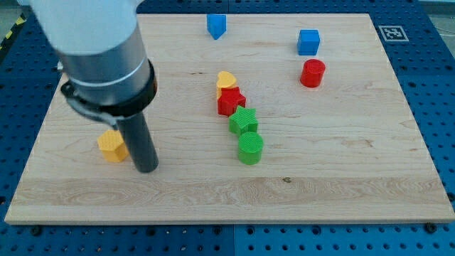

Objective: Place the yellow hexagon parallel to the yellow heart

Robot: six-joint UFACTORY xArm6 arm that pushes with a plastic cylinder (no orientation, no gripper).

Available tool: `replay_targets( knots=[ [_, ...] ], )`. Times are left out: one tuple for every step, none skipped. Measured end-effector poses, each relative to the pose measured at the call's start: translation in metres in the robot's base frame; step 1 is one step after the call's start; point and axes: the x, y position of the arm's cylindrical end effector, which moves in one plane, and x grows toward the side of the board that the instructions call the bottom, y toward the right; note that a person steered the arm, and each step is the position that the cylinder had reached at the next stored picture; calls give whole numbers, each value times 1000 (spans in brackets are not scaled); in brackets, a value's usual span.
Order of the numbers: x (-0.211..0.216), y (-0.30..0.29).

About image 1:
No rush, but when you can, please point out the wooden board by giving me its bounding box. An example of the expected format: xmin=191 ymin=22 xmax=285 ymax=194
xmin=5 ymin=14 xmax=454 ymax=225

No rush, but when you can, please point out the green cylinder block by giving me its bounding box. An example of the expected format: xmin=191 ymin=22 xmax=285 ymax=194
xmin=238 ymin=132 xmax=264 ymax=165

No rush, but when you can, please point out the red star block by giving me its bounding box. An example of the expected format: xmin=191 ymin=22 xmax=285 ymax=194
xmin=218 ymin=87 xmax=247 ymax=117

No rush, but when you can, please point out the yellow hexagon block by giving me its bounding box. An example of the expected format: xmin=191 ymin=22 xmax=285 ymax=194
xmin=97 ymin=129 xmax=129 ymax=163

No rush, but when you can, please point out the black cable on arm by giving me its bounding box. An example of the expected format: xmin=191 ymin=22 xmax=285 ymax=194
xmin=60 ymin=80 xmax=119 ymax=131

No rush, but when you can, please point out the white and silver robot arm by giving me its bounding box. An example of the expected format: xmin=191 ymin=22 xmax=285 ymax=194
xmin=20 ymin=0 xmax=156 ymax=116

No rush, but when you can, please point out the blue pentagon block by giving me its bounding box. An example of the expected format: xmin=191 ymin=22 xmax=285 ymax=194
xmin=206 ymin=14 xmax=227 ymax=40

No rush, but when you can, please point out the green star block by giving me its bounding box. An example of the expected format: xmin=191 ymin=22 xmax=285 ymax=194
xmin=228 ymin=105 xmax=259 ymax=137

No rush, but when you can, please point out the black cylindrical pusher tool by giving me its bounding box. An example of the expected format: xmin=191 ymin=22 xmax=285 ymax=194
xmin=117 ymin=112 xmax=159 ymax=173

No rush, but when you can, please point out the yellow heart block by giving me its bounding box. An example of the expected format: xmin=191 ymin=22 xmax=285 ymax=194
xmin=216 ymin=71 xmax=237 ymax=99

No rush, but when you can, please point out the blue cube block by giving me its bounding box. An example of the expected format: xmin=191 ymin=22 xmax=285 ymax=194
xmin=296 ymin=29 xmax=321 ymax=55

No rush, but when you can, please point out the fiducial marker tag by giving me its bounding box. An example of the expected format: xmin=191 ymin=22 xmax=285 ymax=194
xmin=378 ymin=25 xmax=409 ymax=43

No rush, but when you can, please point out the red cylinder block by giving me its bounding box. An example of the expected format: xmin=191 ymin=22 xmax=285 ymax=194
xmin=300 ymin=59 xmax=326 ymax=88

